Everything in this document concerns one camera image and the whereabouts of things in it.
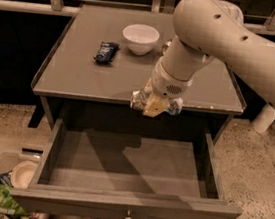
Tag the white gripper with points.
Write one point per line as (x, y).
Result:
(168, 86)

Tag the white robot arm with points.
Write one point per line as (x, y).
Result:
(204, 30)

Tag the green soda can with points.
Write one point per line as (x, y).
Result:
(165, 46)

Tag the grey cabinet with flat top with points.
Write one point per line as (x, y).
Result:
(70, 70)

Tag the open grey top drawer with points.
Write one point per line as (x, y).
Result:
(86, 172)

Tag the metal drawer knob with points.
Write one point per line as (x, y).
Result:
(128, 214)

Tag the white ceramic bowl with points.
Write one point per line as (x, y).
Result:
(140, 39)

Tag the dark blue snack packet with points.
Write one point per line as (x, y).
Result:
(106, 53)

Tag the white paper bowl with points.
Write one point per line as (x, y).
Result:
(23, 173)

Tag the dark snack bag in bin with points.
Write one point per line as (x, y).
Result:
(5, 178)

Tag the green chip bag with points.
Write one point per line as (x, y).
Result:
(8, 205)

